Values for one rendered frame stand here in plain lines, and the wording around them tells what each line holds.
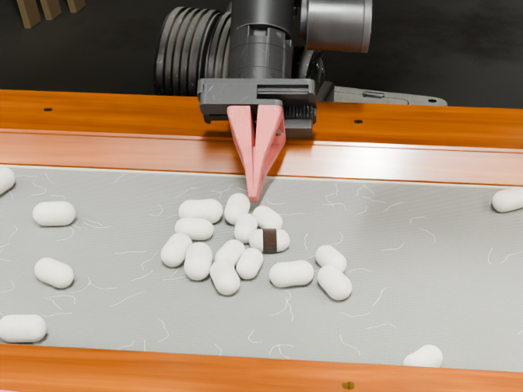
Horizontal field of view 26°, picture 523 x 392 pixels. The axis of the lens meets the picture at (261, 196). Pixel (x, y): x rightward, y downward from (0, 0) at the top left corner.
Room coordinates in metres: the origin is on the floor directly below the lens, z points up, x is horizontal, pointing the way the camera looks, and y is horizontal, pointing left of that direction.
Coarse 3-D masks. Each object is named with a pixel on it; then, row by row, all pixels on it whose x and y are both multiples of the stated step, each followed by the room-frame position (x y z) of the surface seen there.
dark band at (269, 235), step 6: (264, 234) 0.78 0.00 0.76; (270, 234) 0.78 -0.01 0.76; (276, 234) 0.78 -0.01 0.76; (264, 240) 0.78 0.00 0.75; (270, 240) 0.78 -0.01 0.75; (276, 240) 0.78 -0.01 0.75; (264, 246) 0.78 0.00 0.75; (270, 246) 0.78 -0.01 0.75; (276, 246) 0.78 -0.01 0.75; (264, 252) 0.78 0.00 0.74; (270, 252) 0.78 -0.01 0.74
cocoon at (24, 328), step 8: (0, 320) 0.66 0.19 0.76; (8, 320) 0.66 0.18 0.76; (16, 320) 0.66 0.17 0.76; (24, 320) 0.66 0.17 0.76; (32, 320) 0.66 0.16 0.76; (40, 320) 0.66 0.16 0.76; (0, 328) 0.66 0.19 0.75; (8, 328) 0.66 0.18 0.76; (16, 328) 0.66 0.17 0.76; (24, 328) 0.66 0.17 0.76; (32, 328) 0.66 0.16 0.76; (40, 328) 0.66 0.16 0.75; (0, 336) 0.66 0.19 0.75; (8, 336) 0.66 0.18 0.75; (16, 336) 0.66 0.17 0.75; (24, 336) 0.66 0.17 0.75; (32, 336) 0.66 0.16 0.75; (40, 336) 0.66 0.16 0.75
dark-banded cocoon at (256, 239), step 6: (252, 234) 0.79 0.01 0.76; (258, 234) 0.78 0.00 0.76; (282, 234) 0.78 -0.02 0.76; (252, 240) 0.78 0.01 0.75; (258, 240) 0.78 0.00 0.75; (282, 240) 0.78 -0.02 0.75; (288, 240) 0.78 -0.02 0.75; (252, 246) 0.78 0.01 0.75; (258, 246) 0.78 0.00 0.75; (282, 246) 0.78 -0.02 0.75
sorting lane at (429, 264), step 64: (64, 192) 0.89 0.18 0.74; (128, 192) 0.89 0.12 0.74; (192, 192) 0.89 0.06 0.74; (320, 192) 0.89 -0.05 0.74; (384, 192) 0.89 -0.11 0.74; (448, 192) 0.89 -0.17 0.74; (0, 256) 0.78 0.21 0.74; (64, 256) 0.78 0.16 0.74; (128, 256) 0.78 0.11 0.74; (384, 256) 0.78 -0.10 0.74; (448, 256) 0.78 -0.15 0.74; (512, 256) 0.78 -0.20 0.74; (64, 320) 0.69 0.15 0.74; (128, 320) 0.69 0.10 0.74; (192, 320) 0.69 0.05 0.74; (256, 320) 0.69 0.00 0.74; (320, 320) 0.69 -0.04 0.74; (384, 320) 0.69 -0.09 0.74; (448, 320) 0.69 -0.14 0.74; (512, 320) 0.69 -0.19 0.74
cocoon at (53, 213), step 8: (40, 208) 0.82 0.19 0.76; (48, 208) 0.82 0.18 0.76; (56, 208) 0.82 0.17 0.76; (64, 208) 0.82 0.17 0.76; (72, 208) 0.83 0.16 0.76; (40, 216) 0.82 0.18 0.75; (48, 216) 0.82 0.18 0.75; (56, 216) 0.82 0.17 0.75; (64, 216) 0.82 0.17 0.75; (72, 216) 0.83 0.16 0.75; (40, 224) 0.82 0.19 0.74; (48, 224) 0.82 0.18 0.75; (56, 224) 0.82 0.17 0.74; (64, 224) 0.82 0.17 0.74
